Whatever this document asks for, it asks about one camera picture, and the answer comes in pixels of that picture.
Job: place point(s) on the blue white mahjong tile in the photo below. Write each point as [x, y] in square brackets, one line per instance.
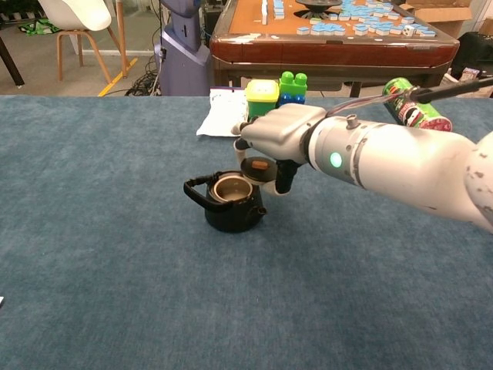
[427, 32]
[302, 30]

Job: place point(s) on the green bag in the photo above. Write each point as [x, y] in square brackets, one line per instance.
[38, 27]

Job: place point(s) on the white plastic snack bag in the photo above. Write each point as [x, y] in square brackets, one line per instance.
[215, 119]

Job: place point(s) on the blue mobile robot base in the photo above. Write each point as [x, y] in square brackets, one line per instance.
[181, 58]

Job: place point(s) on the white storage basket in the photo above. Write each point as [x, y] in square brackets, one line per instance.
[481, 91]

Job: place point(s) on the white chair with wooden legs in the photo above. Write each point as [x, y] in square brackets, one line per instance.
[77, 15]

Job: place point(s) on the brown mahjong table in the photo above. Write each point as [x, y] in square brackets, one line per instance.
[327, 52]

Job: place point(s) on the white dotted mahjong tile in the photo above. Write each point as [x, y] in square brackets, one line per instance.
[410, 31]

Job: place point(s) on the black cast iron teapot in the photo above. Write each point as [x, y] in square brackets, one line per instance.
[235, 219]

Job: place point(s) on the black lid with orange knob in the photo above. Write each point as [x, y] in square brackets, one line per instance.
[265, 175]

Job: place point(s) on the dark furniture leg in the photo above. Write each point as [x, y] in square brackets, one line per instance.
[9, 61]

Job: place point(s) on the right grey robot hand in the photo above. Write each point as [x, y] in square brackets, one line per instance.
[281, 131]

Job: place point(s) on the black mahjong table centre dial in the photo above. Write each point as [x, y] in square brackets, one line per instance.
[317, 4]

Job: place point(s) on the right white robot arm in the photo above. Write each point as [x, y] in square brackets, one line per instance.
[385, 162]

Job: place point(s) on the green toy building brick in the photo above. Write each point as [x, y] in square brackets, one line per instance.
[292, 83]

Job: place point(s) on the brown cardboard box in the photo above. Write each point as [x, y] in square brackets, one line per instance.
[443, 15]

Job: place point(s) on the black bag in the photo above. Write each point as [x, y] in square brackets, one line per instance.
[475, 50]

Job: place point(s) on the green yellow-lidded container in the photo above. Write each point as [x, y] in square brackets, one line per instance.
[262, 100]

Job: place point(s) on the green chips can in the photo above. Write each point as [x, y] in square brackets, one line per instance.
[412, 115]

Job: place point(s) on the blue felt table mat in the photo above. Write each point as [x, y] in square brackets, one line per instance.
[231, 289]

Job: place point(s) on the light wooden pole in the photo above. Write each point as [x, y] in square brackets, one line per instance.
[121, 38]

